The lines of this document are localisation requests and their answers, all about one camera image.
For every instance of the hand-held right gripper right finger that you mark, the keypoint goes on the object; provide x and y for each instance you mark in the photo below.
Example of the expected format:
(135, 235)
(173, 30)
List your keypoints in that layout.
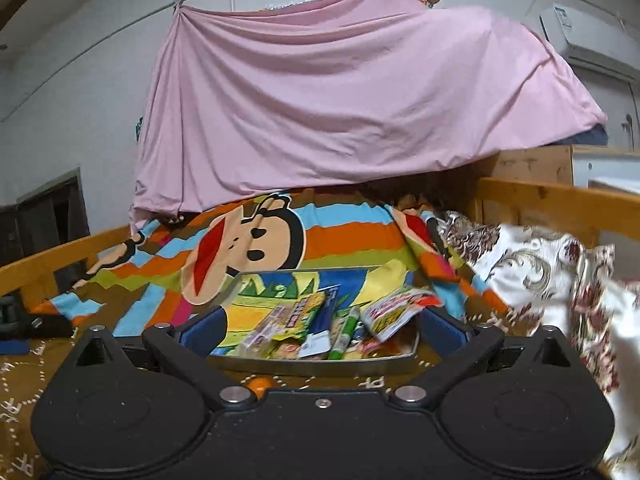
(442, 326)

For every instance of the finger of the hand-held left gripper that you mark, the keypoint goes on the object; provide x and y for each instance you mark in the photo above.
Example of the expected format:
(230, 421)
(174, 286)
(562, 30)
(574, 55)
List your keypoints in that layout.
(12, 347)

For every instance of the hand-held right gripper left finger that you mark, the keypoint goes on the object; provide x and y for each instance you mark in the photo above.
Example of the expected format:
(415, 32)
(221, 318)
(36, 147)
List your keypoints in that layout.
(205, 331)

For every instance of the red and pink snack packet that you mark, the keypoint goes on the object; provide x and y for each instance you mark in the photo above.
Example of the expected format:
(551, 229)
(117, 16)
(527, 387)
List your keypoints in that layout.
(395, 312)

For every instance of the dinosaur print metal tray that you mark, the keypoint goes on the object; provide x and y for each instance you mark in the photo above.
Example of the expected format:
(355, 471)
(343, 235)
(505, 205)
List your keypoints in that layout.
(270, 305)

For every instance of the orange snack packet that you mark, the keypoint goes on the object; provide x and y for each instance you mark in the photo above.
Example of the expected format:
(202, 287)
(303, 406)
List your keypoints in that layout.
(282, 350)

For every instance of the yellow snack packet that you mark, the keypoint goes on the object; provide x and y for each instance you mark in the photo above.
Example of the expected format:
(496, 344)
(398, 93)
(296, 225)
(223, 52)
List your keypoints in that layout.
(295, 317)

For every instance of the green tube snack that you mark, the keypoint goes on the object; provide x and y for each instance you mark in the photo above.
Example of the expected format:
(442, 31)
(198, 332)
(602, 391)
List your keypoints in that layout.
(349, 332)

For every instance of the white and blue snack packet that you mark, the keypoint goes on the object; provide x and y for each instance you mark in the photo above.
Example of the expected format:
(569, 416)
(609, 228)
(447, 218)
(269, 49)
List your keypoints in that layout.
(315, 346)

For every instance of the cartoon monkey printed blanket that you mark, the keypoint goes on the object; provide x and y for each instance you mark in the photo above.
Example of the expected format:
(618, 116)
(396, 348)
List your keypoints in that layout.
(150, 270)

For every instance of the floral quilt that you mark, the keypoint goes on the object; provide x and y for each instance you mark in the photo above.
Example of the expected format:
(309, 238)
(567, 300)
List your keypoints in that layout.
(565, 280)

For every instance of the teal patterned cloth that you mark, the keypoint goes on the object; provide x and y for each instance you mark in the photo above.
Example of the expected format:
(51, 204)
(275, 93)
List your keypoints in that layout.
(137, 132)

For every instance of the white box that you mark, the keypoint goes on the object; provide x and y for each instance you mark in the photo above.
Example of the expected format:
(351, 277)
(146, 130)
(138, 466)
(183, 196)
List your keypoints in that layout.
(607, 170)

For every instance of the pink bed sheet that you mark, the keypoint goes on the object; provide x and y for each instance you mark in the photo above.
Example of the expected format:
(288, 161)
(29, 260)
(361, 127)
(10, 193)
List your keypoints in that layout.
(350, 110)

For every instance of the white air conditioner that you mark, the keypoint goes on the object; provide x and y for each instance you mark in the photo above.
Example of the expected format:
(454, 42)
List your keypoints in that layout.
(590, 35)

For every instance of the wooden bed frame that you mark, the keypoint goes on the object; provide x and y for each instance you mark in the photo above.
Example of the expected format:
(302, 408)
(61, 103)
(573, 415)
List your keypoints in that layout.
(540, 200)

